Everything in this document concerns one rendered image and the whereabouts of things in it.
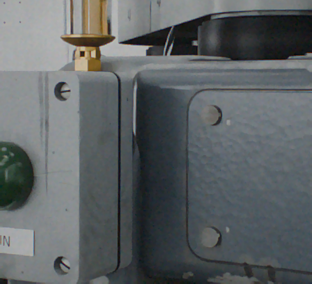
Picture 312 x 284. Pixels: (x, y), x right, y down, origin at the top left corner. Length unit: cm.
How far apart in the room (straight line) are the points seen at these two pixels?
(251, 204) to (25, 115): 10
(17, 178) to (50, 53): 640
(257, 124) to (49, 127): 9
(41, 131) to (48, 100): 1
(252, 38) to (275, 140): 13
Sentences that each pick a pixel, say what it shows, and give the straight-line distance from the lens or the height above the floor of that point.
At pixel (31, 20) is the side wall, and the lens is 688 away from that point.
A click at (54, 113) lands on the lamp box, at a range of 37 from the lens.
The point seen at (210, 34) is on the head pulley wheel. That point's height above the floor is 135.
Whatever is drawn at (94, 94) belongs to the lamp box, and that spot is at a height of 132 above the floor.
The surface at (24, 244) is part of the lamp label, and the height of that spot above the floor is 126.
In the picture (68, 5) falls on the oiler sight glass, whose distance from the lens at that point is 45.
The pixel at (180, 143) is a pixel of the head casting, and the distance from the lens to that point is 40.
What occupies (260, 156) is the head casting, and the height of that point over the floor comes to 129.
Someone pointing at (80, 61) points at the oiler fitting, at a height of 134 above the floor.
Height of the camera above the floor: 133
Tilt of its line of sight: 3 degrees down
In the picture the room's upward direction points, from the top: straight up
